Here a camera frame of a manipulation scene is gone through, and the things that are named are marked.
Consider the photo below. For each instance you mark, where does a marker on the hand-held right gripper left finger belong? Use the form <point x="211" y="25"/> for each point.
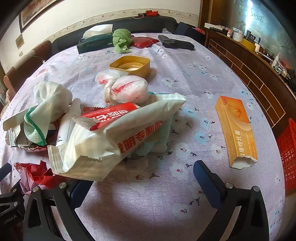
<point x="78" y="192"/>

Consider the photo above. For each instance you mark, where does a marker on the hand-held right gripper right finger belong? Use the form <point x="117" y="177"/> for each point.
<point x="205" y="180"/>

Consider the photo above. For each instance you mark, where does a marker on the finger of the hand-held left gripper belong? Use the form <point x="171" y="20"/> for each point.
<point x="4" y="171"/>

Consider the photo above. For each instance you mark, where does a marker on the white knit glove green cuff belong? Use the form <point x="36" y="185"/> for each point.
<point x="50" y="97"/>

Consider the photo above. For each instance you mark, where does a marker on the red plastic basket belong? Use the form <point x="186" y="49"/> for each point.
<point x="288" y="150"/>

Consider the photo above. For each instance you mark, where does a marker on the white red paper bag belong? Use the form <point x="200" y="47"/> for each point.
<point x="138" y="120"/>

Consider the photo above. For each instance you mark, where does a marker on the yellow plastic container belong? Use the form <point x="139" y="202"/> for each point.
<point x="143" y="69"/>

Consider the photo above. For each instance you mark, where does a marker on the crumpled red plastic bag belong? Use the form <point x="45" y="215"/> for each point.
<point x="34" y="173"/>

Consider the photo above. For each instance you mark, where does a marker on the orange medicine box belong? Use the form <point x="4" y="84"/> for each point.
<point x="235" y="129"/>

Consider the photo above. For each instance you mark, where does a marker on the white plastic tube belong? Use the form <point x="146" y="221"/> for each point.
<point x="66" y="127"/>

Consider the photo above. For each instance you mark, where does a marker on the patterned brown cushion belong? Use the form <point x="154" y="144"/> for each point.
<point x="7" y="99"/>

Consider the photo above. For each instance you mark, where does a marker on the knotted white plastic bag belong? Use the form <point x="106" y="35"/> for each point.
<point x="129" y="89"/>

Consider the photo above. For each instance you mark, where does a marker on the wooden counter cabinet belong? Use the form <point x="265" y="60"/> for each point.
<point x="254" y="76"/>

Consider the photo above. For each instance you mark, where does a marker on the brown armchair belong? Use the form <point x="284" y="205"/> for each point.
<point x="34" y="55"/>

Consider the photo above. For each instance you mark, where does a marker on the small white bottle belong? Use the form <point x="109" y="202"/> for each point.
<point x="275" y="60"/>

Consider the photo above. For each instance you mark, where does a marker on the black toy pistol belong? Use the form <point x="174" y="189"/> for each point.
<point x="178" y="44"/>

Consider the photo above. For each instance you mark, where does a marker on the yellow pen holder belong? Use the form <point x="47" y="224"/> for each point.
<point x="247" y="44"/>

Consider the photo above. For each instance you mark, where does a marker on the dark green tissue box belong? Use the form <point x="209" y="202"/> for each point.
<point x="94" y="44"/>

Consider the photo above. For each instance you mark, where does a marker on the white jar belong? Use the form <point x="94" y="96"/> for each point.
<point x="237" y="34"/>

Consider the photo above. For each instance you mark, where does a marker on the red gift item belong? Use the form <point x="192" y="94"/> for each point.
<point x="200" y="30"/>

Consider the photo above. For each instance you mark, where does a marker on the red flat packet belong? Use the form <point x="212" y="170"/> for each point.
<point x="144" y="42"/>

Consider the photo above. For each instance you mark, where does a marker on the dark blue bag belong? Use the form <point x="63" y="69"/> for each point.
<point x="185" y="30"/>

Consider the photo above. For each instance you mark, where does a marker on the clear plastic bag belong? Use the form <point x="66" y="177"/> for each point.
<point x="167" y="31"/>

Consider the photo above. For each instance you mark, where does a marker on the white flat box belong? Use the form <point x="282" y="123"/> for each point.
<point x="214" y="26"/>

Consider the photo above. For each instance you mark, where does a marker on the green towel cloth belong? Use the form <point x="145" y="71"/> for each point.
<point x="121" y="39"/>

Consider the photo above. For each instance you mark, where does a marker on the framed horse painting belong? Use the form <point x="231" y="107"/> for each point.
<point x="34" y="9"/>

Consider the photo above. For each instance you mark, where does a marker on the black leather sofa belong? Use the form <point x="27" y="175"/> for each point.
<point x="138" y="25"/>

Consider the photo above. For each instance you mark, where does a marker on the etched glass partition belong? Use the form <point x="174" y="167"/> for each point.
<point x="266" y="20"/>

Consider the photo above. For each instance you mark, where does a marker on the red cloth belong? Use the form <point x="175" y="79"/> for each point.
<point x="152" y="13"/>

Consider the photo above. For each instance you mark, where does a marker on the small wall plaque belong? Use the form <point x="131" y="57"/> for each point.
<point x="19" y="41"/>

